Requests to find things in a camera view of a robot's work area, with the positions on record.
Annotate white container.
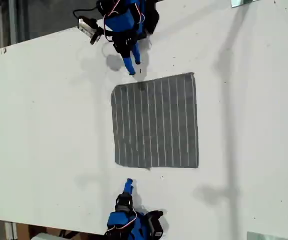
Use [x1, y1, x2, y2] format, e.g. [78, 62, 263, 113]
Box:
[30, 232, 61, 240]

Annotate black camera cable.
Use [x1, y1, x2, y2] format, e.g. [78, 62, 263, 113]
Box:
[72, 6, 98, 21]

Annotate grey striped square towel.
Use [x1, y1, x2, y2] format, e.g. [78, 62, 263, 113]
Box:
[110, 71, 200, 170]

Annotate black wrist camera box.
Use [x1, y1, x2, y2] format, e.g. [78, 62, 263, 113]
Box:
[143, 209, 164, 238]
[77, 16, 104, 46]

